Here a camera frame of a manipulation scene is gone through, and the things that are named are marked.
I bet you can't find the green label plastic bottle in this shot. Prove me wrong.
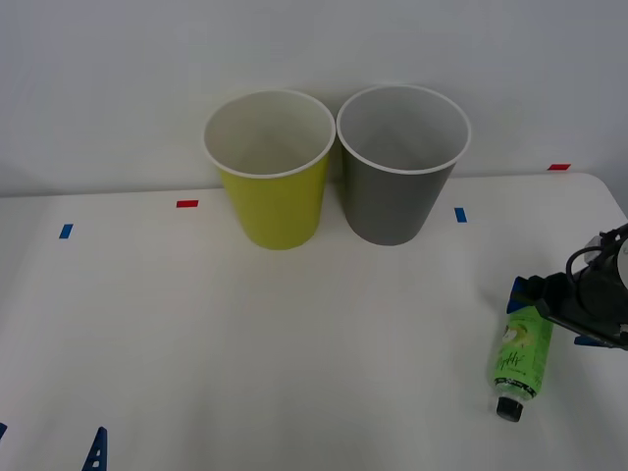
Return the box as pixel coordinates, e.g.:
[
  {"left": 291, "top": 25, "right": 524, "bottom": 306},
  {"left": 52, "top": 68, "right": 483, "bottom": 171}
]
[{"left": 485, "top": 302, "right": 555, "bottom": 423}]

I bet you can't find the yellow-green plastic bin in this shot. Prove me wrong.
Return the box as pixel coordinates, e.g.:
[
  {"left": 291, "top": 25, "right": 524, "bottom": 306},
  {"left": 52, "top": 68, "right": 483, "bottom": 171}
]
[{"left": 202, "top": 88, "right": 338, "bottom": 251}]

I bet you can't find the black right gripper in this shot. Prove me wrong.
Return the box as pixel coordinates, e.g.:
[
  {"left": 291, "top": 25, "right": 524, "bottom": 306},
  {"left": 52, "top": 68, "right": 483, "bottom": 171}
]
[{"left": 506, "top": 272, "right": 628, "bottom": 352}]

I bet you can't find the grey plastic bin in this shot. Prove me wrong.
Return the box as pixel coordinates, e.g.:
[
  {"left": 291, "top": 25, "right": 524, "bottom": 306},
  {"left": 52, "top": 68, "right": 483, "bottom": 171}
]
[{"left": 336, "top": 83, "right": 472, "bottom": 246}]

